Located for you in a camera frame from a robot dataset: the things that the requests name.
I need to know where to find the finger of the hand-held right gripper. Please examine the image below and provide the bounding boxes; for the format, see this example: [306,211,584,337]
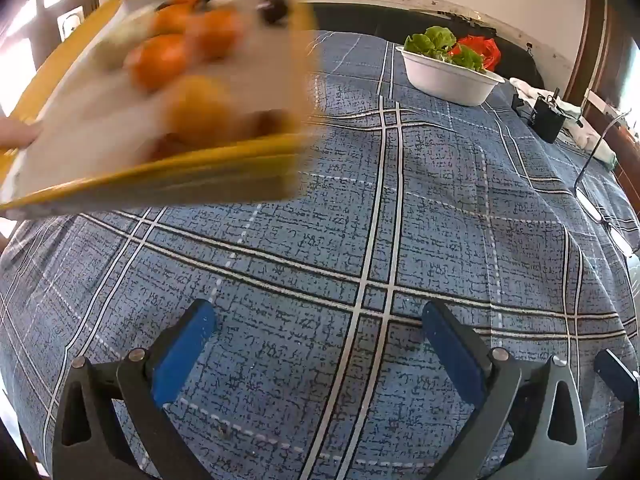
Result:
[594,347,640,416]

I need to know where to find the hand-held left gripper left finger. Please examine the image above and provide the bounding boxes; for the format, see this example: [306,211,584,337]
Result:
[52,299,217,480]

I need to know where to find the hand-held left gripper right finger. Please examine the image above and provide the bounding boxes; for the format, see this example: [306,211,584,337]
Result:
[421,301,588,480]

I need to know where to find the yellow tray with white inside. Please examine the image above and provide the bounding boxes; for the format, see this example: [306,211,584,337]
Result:
[0,0,328,218]

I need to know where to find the blue plaid blanket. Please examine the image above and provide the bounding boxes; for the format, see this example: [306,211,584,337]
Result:
[0,30,640,480]

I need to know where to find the eyeglasses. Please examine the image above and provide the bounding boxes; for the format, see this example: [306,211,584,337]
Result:
[575,110,640,261]

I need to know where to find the yellowish orange tangerine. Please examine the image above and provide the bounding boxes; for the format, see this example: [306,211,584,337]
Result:
[165,76,233,136]

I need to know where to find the black box device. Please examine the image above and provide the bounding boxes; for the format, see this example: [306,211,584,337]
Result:
[530,89,568,144]

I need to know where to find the white bowl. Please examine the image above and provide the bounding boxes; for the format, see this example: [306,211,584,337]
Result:
[395,45,507,107]

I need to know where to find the white cloth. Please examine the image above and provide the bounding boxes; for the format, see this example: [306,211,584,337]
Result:
[510,77,618,166]

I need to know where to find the red plastic bag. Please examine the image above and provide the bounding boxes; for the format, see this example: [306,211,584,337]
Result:
[450,35,502,73]

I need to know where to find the green lettuce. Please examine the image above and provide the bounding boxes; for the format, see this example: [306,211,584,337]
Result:
[404,26,486,72]

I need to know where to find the black cushion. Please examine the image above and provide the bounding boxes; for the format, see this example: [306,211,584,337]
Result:
[300,2,546,91]

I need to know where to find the dark cherry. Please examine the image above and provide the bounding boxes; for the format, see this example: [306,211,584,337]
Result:
[259,0,292,25]

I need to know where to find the white wall socket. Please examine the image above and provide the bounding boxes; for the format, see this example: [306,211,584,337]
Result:
[57,5,83,38]

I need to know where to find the wooden window frame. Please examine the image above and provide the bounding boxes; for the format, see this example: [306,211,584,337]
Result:
[0,0,101,66]

